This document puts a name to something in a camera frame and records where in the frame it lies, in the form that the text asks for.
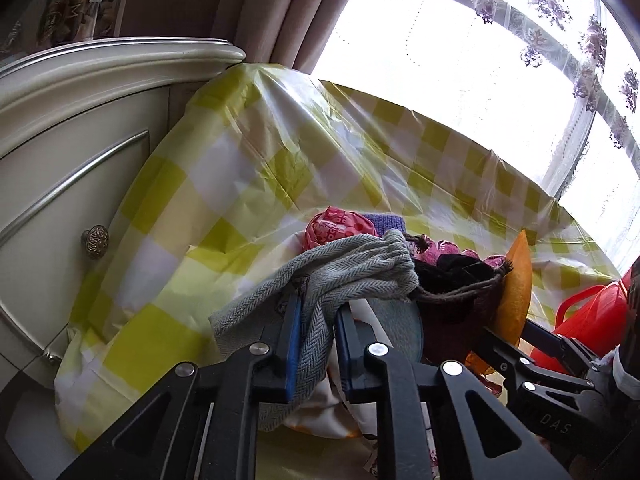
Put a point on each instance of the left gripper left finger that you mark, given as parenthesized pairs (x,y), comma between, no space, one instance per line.
(200,422)

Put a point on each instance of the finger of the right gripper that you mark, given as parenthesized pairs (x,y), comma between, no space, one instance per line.
(557,352)
(510,354)

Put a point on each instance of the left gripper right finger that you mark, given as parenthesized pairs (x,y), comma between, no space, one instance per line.
(434,421)

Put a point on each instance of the grey herringbone drawstring pouch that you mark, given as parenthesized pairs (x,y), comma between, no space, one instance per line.
(356,267)

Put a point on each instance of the red thermos flask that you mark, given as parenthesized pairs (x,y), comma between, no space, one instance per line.
(596,316)

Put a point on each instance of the magenta knit glove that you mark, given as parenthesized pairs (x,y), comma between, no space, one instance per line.
(438,249)

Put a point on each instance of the purple knit item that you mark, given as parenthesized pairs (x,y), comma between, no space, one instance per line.
(385,222)

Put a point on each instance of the bronze cabinet knob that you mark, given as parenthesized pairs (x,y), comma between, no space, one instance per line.
(95,241)

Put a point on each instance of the pink patterned cloth ball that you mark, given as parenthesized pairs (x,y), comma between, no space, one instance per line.
(334,224)

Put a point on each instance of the yellow checkered plastic tablecloth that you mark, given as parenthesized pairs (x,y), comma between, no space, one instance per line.
(224,199)

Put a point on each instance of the white lace floral curtain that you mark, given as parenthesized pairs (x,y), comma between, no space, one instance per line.
(571,36)

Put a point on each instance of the cream cabinet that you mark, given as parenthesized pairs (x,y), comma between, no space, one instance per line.
(78,122)

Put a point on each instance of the pink curtain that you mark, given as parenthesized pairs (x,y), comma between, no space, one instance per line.
(292,33)

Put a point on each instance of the decorated tin cans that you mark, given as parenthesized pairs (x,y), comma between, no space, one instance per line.
(66,21)

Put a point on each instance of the dark brown drawstring pouch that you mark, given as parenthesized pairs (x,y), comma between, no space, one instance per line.
(452,298)

